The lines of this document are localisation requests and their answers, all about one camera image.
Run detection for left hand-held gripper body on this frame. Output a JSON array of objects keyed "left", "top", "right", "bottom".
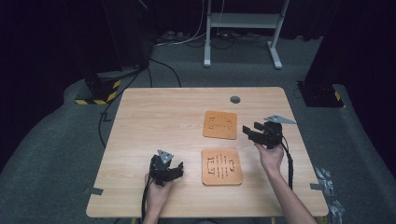
[{"left": 148, "top": 148, "right": 176, "bottom": 188}]

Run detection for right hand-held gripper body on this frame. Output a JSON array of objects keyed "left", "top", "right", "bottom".
[{"left": 261, "top": 114, "right": 298, "bottom": 150}]

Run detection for orange cut-out coaster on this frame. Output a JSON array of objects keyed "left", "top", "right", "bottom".
[
  {"left": 202, "top": 110, "right": 238, "bottom": 141},
  {"left": 201, "top": 147, "right": 244, "bottom": 187}
]

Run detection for person's right hand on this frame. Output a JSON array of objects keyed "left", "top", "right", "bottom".
[{"left": 254, "top": 142, "right": 285, "bottom": 174}]

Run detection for person's left hand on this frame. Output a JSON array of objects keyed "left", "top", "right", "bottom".
[{"left": 144, "top": 173, "right": 174, "bottom": 214}]

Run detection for black stand with striped base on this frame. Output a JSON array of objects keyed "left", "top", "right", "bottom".
[
  {"left": 296, "top": 0, "right": 346, "bottom": 109},
  {"left": 74, "top": 0, "right": 123, "bottom": 106}
]

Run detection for silvery packets on floor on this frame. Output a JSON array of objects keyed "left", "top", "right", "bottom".
[
  {"left": 329, "top": 200, "right": 347, "bottom": 224},
  {"left": 313, "top": 166, "right": 336, "bottom": 197}
]

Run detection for white metal stand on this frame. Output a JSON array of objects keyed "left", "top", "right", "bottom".
[{"left": 203, "top": 0, "right": 290, "bottom": 70}]

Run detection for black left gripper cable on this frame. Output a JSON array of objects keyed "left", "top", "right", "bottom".
[{"left": 141, "top": 175, "right": 155, "bottom": 224}]

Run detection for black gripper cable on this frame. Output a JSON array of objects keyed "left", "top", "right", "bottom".
[
  {"left": 279, "top": 133, "right": 295, "bottom": 191},
  {"left": 141, "top": 175, "right": 155, "bottom": 224}
]

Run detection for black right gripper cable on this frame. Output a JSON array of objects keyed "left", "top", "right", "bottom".
[{"left": 279, "top": 133, "right": 295, "bottom": 191}]

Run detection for long black floor cable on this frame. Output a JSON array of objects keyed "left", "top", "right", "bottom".
[{"left": 97, "top": 63, "right": 149, "bottom": 148}]

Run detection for looped black floor cable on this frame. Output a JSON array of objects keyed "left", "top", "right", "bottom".
[{"left": 210, "top": 30, "right": 237, "bottom": 51}]

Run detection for short black floor cable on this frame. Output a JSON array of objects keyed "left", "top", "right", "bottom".
[{"left": 148, "top": 57, "right": 182, "bottom": 89}]

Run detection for white floor cable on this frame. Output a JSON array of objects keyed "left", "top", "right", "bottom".
[{"left": 153, "top": 0, "right": 207, "bottom": 48}]

